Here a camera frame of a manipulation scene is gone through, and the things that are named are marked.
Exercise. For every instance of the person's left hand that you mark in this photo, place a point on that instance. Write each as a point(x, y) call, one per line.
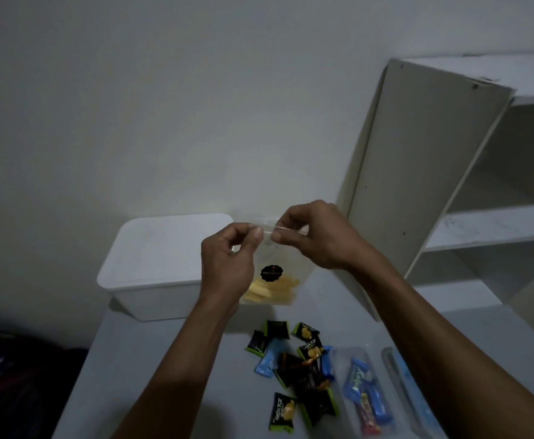
point(224, 269)

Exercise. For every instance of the person's right hand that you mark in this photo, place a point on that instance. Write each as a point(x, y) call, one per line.
point(326, 237)

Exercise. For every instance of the person's right thumb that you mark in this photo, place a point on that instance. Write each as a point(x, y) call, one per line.
point(287, 241)

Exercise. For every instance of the person's left thumb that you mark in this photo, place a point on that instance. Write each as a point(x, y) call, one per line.
point(255, 237)

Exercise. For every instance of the clear bag of yellow chips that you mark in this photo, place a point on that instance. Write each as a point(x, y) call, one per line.
point(272, 288)

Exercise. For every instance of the person's left forearm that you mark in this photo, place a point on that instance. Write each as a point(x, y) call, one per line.
point(180, 374)

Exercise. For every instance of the person's right forearm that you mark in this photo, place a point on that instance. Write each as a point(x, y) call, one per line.
point(440, 347)

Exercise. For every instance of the white lidded plastic container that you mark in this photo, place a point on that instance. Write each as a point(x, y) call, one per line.
point(157, 260)

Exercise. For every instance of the light blue snack packet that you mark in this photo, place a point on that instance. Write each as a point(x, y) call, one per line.
point(269, 358)

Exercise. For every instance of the dark blue snack packet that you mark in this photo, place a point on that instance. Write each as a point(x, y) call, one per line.
point(327, 363)

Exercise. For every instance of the blue packet with white script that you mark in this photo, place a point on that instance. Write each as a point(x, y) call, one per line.
point(356, 377)

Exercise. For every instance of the white wooden shelf unit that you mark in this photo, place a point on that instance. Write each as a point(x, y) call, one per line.
point(413, 155)

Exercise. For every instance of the pile of black snack packets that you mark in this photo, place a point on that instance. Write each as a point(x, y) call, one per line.
point(316, 403)

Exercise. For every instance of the blue candy bar packet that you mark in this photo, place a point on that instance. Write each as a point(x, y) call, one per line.
point(379, 406)

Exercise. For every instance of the long blue packet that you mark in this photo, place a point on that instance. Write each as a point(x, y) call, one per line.
point(411, 388)

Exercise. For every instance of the red candy bar packet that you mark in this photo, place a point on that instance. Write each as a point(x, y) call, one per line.
point(368, 418)

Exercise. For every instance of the dark fabric bag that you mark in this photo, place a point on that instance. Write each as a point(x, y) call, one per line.
point(24, 388)

